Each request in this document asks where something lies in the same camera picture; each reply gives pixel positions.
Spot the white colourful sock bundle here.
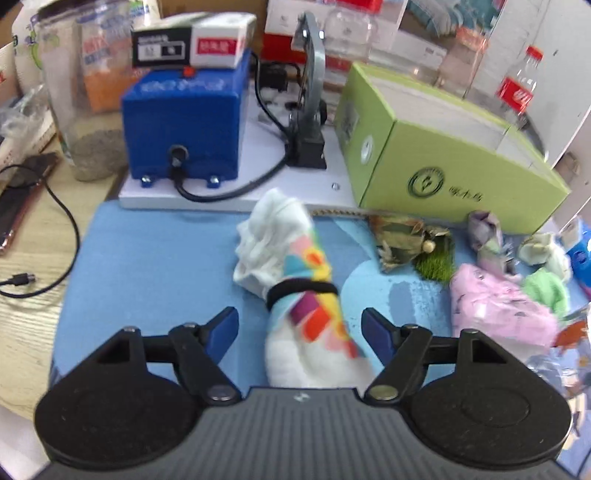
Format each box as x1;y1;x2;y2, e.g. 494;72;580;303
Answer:
233;189;375;393

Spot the blue table mat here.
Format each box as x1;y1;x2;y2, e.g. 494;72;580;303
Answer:
48;202;591;480

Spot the camouflage sock bundle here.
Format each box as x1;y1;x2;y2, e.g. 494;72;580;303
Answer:
368;215;456;284

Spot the pink sock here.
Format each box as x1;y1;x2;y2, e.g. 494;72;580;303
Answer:
450;264;559;348

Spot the grey patterned sock bundle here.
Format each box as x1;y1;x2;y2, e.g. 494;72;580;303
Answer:
467;210;522;283

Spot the green fluffy sock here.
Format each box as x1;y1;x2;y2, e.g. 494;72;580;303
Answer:
521;267;570;319

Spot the blue tissue pack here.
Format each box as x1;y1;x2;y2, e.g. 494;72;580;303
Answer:
568;232;591;298

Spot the green cardboard box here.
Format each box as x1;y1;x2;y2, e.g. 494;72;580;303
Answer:
334;63;570;235

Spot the blue F-400 machine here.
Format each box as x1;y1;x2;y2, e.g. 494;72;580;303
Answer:
121;51;250;182

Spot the black smartphone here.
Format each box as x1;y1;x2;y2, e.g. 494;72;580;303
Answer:
1;152;59;255

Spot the red-label cola bottle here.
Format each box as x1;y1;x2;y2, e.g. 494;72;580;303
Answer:
496;45;544;127

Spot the black and white carton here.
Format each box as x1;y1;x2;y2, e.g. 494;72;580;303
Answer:
131;12;256;69

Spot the tall clear plastic container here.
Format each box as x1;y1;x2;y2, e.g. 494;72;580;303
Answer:
37;1;126;182

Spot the red-capped clear plastic jar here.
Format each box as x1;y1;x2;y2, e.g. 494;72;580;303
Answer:
324;0;383;62

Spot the orange tissue pack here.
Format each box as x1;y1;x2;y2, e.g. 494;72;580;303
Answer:
77;1;160;113

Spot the black cable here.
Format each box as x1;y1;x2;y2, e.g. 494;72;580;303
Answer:
0;164;82;298

